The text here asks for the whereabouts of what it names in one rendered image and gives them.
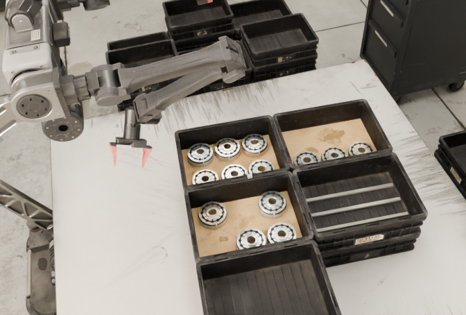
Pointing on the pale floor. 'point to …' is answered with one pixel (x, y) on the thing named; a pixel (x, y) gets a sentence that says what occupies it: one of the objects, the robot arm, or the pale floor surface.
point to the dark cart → (417, 28)
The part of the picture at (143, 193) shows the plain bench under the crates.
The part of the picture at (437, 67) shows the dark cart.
